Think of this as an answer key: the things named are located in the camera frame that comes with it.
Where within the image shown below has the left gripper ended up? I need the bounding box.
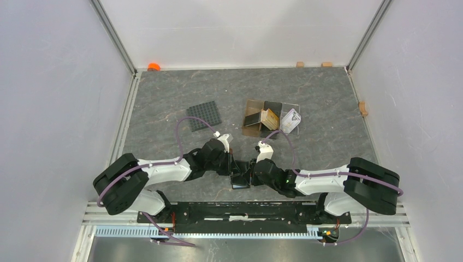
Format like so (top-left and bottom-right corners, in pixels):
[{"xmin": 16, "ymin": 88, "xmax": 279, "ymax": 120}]
[{"xmin": 205, "ymin": 148, "xmax": 241, "ymax": 176}]

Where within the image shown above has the black card holder wallet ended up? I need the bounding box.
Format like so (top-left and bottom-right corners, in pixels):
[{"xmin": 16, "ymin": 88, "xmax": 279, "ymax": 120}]
[{"xmin": 230, "ymin": 160, "xmax": 250, "ymax": 189}]

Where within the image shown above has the black credit card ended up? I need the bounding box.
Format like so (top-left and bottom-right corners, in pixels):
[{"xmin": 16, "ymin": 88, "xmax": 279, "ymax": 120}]
[{"xmin": 243, "ymin": 112, "xmax": 261, "ymax": 127}]

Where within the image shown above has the amber and black organizer box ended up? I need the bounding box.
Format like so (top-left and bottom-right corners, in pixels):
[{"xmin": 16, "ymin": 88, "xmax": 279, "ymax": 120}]
[{"xmin": 241, "ymin": 99, "xmax": 283, "ymax": 138}]

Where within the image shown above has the orange card stack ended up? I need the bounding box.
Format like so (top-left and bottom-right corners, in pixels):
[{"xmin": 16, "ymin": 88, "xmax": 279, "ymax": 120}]
[{"xmin": 260, "ymin": 108, "xmax": 280, "ymax": 130}]

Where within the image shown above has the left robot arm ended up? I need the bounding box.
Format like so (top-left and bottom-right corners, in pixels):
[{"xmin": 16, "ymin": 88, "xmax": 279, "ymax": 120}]
[{"xmin": 93, "ymin": 134, "xmax": 233, "ymax": 223}]

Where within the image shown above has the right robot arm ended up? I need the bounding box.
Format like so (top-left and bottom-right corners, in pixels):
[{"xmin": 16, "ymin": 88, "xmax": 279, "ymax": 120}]
[{"xmin": 250, "ymin": 157, "xmax": 403, "ymax": 223}]

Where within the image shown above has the dark grey stud baseplate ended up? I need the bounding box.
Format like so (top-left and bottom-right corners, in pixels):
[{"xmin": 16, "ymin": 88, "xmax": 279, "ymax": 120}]
[{"xmin": 186, "ymin": 101, "xmax": 222, "ymax": 132}]

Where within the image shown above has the curved wooden piece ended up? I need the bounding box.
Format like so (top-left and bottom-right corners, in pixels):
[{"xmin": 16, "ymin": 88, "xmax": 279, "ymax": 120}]
[{"xmin": 358, "ymin": 101, "xmax": 369, "ymax": 117}]

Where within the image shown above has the orange round cap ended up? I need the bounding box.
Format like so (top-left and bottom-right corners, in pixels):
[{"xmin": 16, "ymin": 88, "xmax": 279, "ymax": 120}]
[{"xmin": 147, "ymin": 63, "xmax": 161, "ymax": 72}]

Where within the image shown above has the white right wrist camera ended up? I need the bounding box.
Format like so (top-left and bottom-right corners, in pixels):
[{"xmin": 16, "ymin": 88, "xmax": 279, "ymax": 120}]
[{"xmin": 256, "ymin": 141, "xmax": 274, "ymax": 163}]

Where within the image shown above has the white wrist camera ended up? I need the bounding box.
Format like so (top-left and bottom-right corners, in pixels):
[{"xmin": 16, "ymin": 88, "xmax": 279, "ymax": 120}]
[
  {"xmin": 256, "ymin": 141, "xmax": 274, "ymax": 163},
  {"xmin": 213, "ymin": 131, "xmax": 233, "ymax": 153}
]

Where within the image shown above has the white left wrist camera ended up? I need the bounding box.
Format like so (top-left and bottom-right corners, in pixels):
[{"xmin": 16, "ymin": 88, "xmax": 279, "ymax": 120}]
[{"xmin": 213, "ymin": 131, "xmax": 233, "ymax": 153}]

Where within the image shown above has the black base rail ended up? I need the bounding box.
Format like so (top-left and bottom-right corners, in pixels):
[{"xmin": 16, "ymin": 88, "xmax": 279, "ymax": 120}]
[{"xmin": 152, "ymin": 201, "xmax": 352, "ymax": 234}]

